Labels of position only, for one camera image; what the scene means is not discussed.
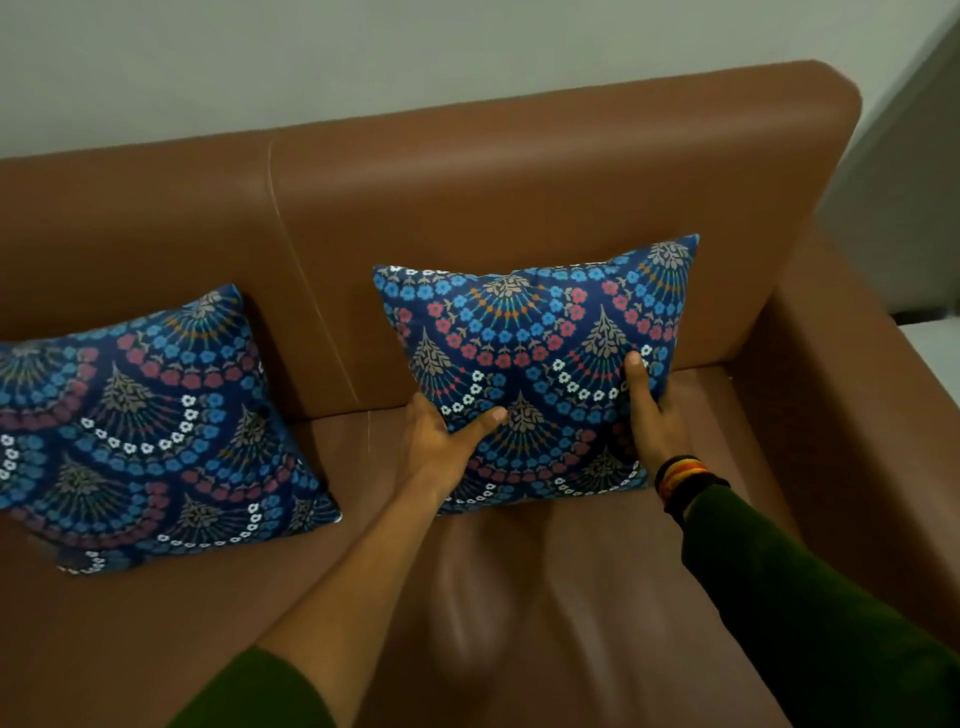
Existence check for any person's left forearm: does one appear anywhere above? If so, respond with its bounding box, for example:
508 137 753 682
255 480 451 728

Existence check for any person's right hand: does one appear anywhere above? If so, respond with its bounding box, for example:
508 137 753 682
623 351 693 481

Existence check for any multicoloured thread wristband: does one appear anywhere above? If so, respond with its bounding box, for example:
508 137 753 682
654 454 732 526

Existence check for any person's right forearm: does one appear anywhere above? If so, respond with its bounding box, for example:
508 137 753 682
681 483 960 728

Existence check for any blue floral patterned cushion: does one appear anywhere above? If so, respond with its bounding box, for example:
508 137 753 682
0 283 343 576
372 234 700 516

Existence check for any person's left hand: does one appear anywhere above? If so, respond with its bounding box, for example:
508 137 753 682
396 392 509 501

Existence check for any brown leather sofa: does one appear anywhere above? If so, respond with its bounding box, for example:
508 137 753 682
0 60 960 728

